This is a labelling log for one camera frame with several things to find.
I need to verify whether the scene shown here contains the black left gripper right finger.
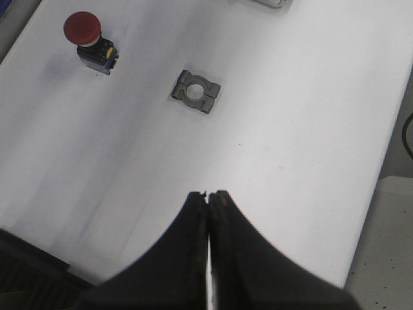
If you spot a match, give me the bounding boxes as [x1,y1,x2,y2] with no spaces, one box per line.
[208,191,360,309]

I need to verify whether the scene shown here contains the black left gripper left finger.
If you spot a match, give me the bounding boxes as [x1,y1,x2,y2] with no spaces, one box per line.
[76,192,208,309]

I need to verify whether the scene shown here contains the black slotted board rack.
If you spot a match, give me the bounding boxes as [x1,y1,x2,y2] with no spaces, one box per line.
[1,229,94,309]

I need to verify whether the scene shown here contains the silver metal tray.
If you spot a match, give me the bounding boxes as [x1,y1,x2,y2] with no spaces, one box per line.
[227,0,294,10]

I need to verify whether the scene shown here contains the grey metal clamp block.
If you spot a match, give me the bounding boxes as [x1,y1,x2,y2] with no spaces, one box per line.
[171,70,221,114]

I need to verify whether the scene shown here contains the red emergency stop button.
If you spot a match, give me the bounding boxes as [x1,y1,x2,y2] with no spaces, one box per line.
[63,11,119,75]

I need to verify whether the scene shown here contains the black cable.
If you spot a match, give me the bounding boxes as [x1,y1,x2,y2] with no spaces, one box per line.
[401,111,413,156]

